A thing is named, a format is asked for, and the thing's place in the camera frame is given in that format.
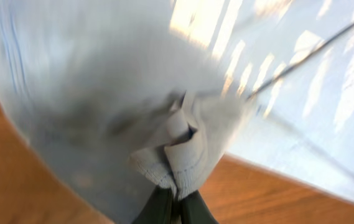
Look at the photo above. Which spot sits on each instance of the light blue t-shirt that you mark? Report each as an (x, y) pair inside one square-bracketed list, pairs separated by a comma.
[(118, 97)]

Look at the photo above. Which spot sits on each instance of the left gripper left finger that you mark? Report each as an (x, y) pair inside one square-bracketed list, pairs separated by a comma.
[(158, 209)]

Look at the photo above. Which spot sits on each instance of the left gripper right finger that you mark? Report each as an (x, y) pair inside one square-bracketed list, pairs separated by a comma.
[(195, 211)]

